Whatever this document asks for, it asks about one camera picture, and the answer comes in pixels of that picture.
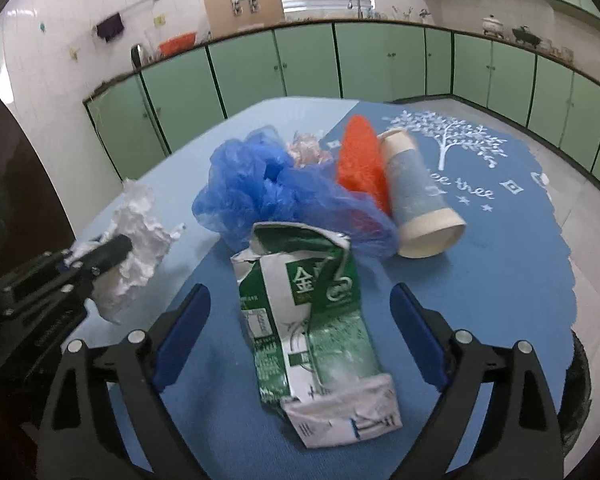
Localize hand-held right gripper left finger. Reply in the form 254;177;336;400
39;283;212;480

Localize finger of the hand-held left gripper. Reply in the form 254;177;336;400
0;252;78;308
65;234;134;283

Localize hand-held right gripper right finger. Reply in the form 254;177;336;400
389;282;566;480

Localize white tissue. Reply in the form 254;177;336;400
70;178;186;326

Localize crushed green milk carton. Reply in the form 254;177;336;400
230;222;403;450

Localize black lined waste bin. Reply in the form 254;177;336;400
557;330;593;456

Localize dark brown panel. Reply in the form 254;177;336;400
0;80;76;281

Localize blue tree print table mat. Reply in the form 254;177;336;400
107;99;578;480

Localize paper cup with blue sleeve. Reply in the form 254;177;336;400
377;128;467;259

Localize blue plastic bag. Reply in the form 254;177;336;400
192;127;400;258

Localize orange foam mesh sleeve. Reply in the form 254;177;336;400
336;115;393;216

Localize pinkish plastic wrapper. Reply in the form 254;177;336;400
286;132;331;166

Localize orange plastic basin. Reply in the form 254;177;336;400
157;32;198;57

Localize dark purple cloth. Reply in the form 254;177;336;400
95;14;126;43

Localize green base cabinets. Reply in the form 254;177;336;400
82;15;600;191

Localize brown cardboard box on counter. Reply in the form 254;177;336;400
202;0;285;41

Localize black wok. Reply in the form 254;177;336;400
511;25;541;46

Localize metal towel rail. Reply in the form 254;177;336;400
91;0;162;36

